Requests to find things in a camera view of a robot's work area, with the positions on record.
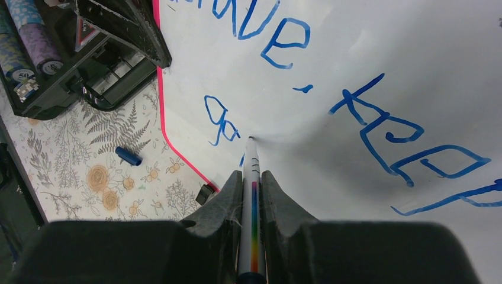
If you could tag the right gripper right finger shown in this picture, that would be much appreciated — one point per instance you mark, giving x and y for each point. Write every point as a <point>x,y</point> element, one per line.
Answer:
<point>286,250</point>

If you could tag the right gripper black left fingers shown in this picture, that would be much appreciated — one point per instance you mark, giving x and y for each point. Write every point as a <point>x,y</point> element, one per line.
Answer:
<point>213,234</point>

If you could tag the white blue marker pen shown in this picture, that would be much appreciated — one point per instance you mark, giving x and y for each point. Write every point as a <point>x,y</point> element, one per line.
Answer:
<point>251,264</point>

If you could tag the wire whiteboard stand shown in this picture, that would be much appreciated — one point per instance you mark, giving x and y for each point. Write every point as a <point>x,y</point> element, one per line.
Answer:
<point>205,193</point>

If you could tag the open black case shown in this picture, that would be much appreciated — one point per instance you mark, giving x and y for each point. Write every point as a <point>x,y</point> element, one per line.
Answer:
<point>52,58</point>

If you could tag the pink framed whiteboard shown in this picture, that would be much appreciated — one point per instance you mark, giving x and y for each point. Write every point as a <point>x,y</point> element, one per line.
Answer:
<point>362,110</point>

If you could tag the blue marker cap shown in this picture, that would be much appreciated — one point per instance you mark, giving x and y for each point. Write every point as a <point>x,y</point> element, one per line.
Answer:
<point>127,156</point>

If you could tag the floral table mat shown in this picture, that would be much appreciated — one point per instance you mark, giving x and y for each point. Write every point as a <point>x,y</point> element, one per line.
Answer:
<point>71,165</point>

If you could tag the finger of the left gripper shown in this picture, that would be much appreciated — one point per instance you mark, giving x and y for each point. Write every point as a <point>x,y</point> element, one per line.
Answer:
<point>130,22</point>

